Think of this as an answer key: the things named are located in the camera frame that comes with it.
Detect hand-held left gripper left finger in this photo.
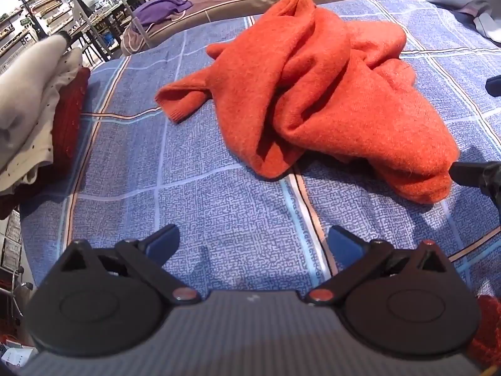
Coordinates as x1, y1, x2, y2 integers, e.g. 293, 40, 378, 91
59, 224, 200, 306

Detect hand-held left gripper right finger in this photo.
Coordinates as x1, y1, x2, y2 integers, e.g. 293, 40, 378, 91
306, 225, 451, 305

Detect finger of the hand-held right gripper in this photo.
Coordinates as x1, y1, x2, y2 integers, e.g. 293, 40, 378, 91
449, 160, 501, 200
485, 74, 501, 98

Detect orange knit sweater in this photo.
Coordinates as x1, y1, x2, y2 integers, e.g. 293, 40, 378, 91
155, 0, 460, 204

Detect blue plaid bedsheet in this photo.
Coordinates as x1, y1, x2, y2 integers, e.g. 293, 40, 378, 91
19, 0, 501, 302

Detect red knit cloth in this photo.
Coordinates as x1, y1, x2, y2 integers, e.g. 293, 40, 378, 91
467, 294, 501, 369

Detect cream dotted folded garment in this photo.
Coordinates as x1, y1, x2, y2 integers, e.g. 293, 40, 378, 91
0, 53, 85, 194

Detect dark red folded garment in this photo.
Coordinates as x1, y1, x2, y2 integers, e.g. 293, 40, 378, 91
0, 66, 91, 220

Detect mauve blanket with white piping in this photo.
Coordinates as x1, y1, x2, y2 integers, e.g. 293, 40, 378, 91
121, 19, 157, 56

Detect white folded garment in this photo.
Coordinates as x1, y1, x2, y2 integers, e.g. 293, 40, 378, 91
0, 33, 83, 142

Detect purple cloth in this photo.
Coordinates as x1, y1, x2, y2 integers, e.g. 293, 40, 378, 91
133, 0, 194, 28

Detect dark dining table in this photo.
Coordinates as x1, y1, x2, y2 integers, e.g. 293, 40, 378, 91
78, 0, 134, 63

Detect white floor lamp stand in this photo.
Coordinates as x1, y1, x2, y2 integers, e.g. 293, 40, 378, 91
104, 0, 153, 48

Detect wall shelves with small bottles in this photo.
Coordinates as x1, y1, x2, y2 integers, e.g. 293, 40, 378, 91
0, 0, 75, 59

